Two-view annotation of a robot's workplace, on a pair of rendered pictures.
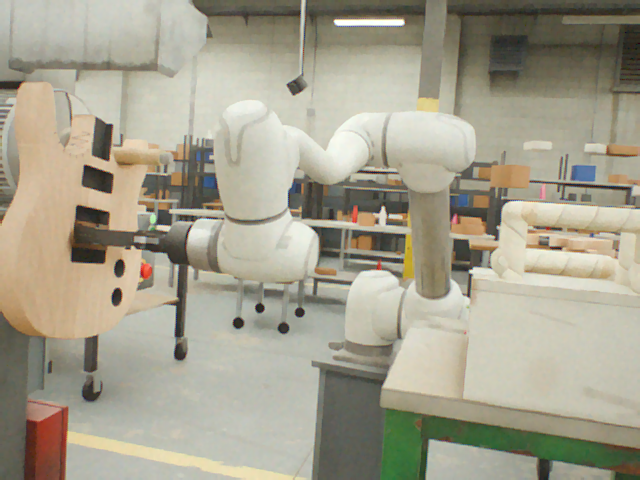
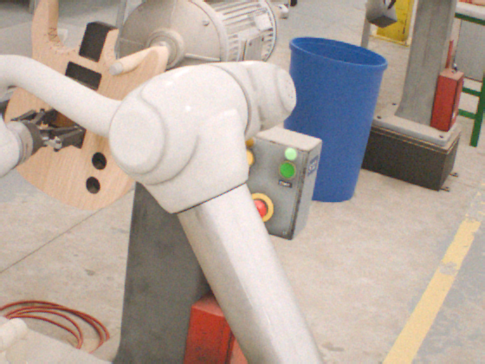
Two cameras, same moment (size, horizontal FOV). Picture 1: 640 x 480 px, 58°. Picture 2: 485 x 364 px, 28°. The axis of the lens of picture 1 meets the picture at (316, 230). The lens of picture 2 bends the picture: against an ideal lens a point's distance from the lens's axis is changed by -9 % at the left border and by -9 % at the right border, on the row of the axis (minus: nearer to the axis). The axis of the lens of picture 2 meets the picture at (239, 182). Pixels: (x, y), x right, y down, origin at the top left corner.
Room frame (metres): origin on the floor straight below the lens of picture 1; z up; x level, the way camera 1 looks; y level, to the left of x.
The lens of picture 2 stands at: (1.56, -1.56, 1.77)
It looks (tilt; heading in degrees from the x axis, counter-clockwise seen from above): 20 degrees down; 95
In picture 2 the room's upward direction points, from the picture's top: 10 degrees clockwise
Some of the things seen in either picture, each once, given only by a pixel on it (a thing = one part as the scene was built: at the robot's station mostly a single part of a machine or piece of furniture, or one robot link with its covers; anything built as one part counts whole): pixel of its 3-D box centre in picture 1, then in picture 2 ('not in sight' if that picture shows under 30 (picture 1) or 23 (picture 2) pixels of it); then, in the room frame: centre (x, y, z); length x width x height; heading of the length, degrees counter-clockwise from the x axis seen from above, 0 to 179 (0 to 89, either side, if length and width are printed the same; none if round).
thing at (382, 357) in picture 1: (362, 347); not in sight; (1.79, -0.17, 0.73); 0.22 x 0.18 x 0.06; 68
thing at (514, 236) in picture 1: (513, 246); not in sight; (0.80, -0.27, 1.15); 0.03 x 0.03 x 0.09
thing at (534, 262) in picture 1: (559, 264); not in sight; (0.93, -0.40, 1.12); 0.20 x 0.03 x 0.03; 75
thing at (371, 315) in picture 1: (375, 305); not in sight; (1.78, -0.20, 0.87); 0.18 x 0.16 x 0.22; 69
